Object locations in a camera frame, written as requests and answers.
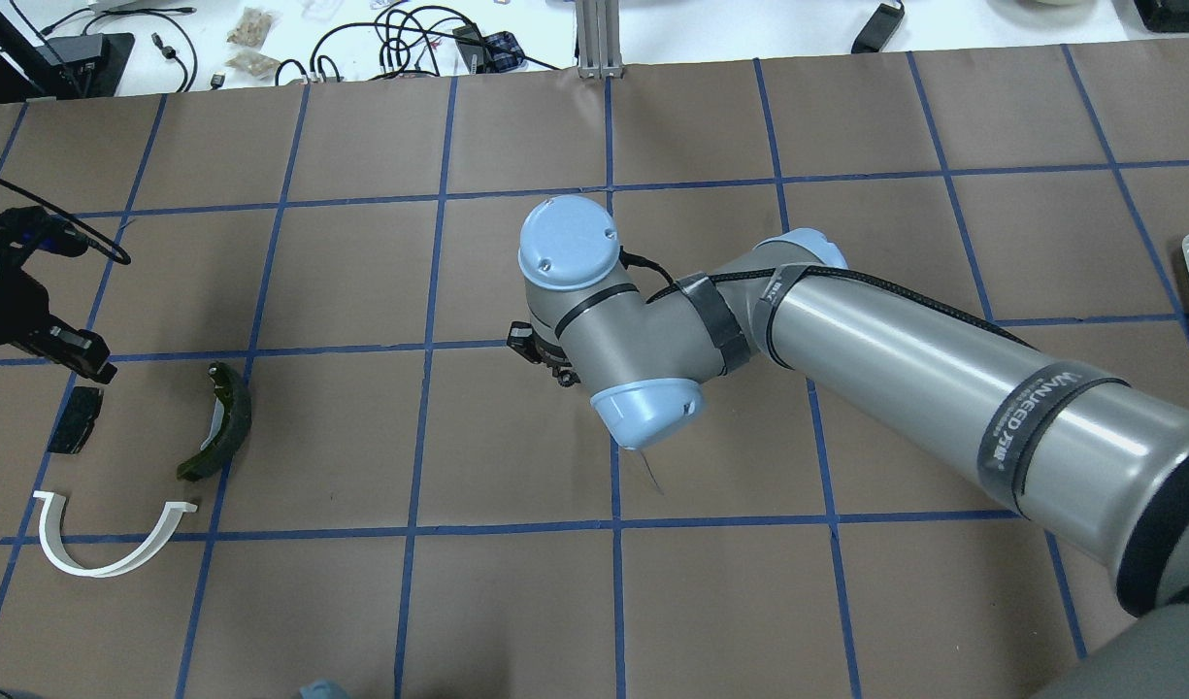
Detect black monitor stand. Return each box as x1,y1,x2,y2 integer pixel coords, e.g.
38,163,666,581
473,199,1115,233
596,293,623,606
0,4,137,99

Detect black power adapter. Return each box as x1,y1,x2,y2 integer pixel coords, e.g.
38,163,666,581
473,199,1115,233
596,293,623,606
850,1,906,53

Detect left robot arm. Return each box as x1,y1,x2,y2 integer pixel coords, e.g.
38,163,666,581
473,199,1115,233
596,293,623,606
0,248,117,384

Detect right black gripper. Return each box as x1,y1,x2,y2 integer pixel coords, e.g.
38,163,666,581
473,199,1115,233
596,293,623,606
507,321,581,386

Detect olive brake shoe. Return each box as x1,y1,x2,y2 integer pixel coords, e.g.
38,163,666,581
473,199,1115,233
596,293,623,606
176,361,253,483

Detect white curved plastic piece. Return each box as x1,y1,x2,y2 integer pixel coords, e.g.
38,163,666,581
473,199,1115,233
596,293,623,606
33,491,199,580

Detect aluminium frame post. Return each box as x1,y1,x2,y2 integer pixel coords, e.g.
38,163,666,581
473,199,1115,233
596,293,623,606
575,0,624,80

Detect black brake pad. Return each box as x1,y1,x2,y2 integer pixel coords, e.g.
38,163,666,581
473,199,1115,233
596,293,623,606
48,385,103,455

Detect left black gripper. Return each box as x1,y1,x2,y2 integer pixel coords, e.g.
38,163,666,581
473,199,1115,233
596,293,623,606
0,273,117,384

